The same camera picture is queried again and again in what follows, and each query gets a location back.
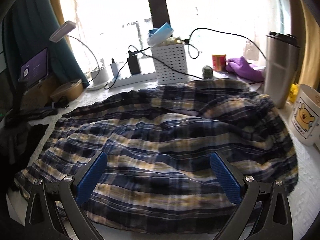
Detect navy yellow plaid pants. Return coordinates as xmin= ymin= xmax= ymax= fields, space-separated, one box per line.
xmin=14 ymin=79 xmax=298 ymax=233

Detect white cartoon bear mug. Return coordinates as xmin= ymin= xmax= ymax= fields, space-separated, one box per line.
xmin=289 ymin=84 xmax=320 ymax=146

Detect brown cardboard box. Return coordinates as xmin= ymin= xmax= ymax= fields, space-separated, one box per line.
xmin=20 ymin=74 xmax=60 ymax=111

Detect yellow small object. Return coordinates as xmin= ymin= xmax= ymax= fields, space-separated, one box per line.
xmin=288 ymin=83 xmax=299 ymax=103

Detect tan oval container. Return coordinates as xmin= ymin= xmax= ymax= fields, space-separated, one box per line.
xmin=50 ymin=79 xmax=84 ymax=102

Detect tablet with purple screen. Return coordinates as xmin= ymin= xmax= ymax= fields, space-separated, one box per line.
xmin=19 ymin=48 xmax=48 ymax=89

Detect white desk lamp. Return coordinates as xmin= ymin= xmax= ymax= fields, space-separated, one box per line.
xmin=49 ymin=21 xmax=109 ymax=90

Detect purple cloth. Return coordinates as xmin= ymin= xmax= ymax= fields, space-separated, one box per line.
xmin=226 ymin=56 xmax=264 ymax=82

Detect small green plant ball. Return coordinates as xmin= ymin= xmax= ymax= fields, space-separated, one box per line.
xmin=202 ymin=66 xmax=213 ymax=79

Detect white usb charger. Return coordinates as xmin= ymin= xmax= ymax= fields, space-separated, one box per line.
xmin=110 ymin=59 xmax=119 ymax=79

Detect white power strip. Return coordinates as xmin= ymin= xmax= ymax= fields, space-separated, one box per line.
xmin=105 ymin=72 xmax=157 ymax=89

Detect red tin can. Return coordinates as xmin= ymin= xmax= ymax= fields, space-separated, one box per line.
xmin=212 ymin=54 xmax=226 ymax=72

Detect stainless steel travel tumbler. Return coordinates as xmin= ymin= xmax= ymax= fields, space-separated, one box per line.
xmin=264 ymin=31 xmax=300 ymax=108

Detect black power adapter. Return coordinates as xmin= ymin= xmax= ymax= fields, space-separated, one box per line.
xmin=127 ymin=45 xmax=141 ymax=75

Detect white perforated storage basket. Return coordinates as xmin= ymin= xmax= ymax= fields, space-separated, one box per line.
xmin=151 ymin=44 xmax=189 ymax=85

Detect teal curtain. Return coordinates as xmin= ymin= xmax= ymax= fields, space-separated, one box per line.
xmin=2 ymin=0 xmax=88 ymax=87

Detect blue white face masks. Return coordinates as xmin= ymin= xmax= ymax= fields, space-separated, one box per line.
xmin=147 ymin=22 xmax=174 ymax=47

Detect black charger cable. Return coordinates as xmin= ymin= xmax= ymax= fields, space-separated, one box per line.
xmin=103 ymin=45 xmax=151 ymax=90

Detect black cable over basket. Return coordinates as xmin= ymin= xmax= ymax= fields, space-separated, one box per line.
xmin=142 ymin=28 xmax=267 ymax=80

